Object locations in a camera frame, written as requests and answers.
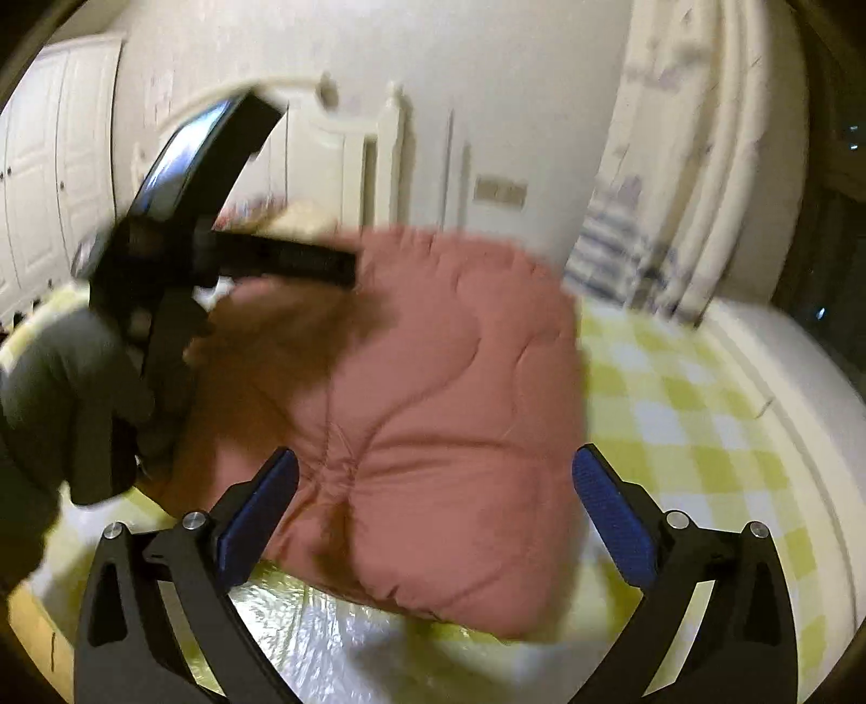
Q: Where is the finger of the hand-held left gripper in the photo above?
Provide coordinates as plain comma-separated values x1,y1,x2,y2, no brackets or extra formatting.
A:
127,90,286,229
195,230,359,290

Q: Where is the white lamp pole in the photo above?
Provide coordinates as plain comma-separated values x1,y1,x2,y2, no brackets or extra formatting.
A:
442,112,456,230

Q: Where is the printed striped curtain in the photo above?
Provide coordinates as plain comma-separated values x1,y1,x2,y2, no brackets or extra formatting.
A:
567,0,808,327

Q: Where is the pink quilted jacket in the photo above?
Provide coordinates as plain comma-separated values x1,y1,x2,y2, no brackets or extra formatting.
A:
162,225,591,642

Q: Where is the yellow checked bed sheet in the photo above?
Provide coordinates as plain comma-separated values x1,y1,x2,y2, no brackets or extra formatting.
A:
0,271,843,704

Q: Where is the yellow pillow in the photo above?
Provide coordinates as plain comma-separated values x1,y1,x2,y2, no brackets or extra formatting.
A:
253,201,340,237

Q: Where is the white wardrobe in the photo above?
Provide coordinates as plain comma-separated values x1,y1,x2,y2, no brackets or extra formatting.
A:
0,37,127,327

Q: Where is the wall socket plate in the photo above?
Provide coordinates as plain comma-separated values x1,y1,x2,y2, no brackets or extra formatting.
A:
473,175,529,206

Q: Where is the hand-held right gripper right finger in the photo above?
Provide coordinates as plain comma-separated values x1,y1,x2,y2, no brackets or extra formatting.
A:
572,443,800,704

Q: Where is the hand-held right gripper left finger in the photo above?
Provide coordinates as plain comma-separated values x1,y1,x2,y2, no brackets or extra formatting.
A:
73,447,299,704

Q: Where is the dark window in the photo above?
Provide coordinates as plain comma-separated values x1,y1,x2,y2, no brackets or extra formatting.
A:
771,0,866,383

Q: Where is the white wooden headboard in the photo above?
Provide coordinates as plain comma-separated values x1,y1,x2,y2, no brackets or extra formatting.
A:
135,73,408,232

